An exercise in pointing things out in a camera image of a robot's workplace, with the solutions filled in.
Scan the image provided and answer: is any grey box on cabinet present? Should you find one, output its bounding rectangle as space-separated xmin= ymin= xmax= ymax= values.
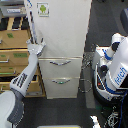
xmin=0 ymin=6 xmax=26 ymax=17

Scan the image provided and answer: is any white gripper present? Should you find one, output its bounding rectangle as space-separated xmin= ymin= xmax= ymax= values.
xmin=28 ymin=38 xmax=44 ymax=56

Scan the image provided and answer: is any coiled cable on floor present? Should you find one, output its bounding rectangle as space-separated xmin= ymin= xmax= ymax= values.
xmin=78 ymin=78 xmax=93 ymax=94

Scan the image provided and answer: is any white fridge middle drawer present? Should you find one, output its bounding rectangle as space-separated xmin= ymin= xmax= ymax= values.
xmin=39 ymin=58 xmax=82 ymax=79

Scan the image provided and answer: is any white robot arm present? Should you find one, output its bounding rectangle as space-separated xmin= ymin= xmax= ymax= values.
xmin=0 ymin=40 xmax=46 ymax=128

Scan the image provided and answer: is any white fridge drawer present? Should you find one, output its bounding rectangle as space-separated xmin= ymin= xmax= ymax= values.
xmin=39 ymin=58 xmax=82 ymax=79
xmin=43 ymin=78 xmax=79 ymax=99

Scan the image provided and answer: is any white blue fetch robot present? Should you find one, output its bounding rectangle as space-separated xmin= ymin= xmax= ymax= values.
xmin=92 ymin=33 xmax=128 ymax=105

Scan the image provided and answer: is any green android sticker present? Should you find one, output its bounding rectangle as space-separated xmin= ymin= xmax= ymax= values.
xmin=37 ymin=2 xmax=49 ymax=17

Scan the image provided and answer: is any white fridge bottom drawer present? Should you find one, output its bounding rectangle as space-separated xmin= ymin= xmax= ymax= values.
xmin=43 ymin=78 xmax=79 ymax=99

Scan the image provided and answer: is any wooden drawer cabinet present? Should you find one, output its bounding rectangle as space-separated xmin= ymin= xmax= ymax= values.
xmin=0 ymin=17 xmax=42 ymax=96

